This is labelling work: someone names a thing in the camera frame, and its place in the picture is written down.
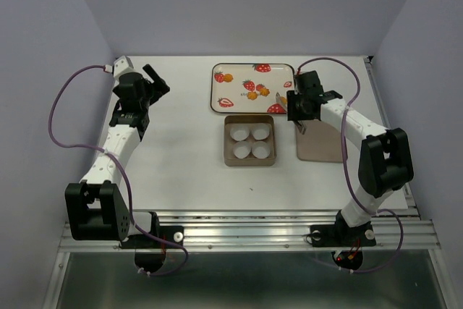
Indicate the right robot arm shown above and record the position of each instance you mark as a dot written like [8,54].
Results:
[385,163]

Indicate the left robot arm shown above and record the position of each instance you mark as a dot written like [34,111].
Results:
[95,206]

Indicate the gold square tin box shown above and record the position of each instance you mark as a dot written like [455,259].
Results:
[249,119]

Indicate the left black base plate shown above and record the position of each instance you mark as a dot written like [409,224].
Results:
[155,258]

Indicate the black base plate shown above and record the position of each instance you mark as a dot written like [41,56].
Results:
[155,258]
[345,243]

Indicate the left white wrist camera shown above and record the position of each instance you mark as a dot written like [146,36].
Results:
[121,66]

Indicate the gold tin lid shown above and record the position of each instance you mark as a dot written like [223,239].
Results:
[319,142]

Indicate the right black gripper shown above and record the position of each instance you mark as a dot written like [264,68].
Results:
[291,95]

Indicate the aluminium rail frame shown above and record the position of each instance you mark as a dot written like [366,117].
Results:
[178,171]

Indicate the strawberry pattern tray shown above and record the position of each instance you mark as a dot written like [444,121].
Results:
[231,97]

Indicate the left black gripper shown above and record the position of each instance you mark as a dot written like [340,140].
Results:
[160,87]

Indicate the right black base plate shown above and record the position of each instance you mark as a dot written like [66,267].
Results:
[345,243]

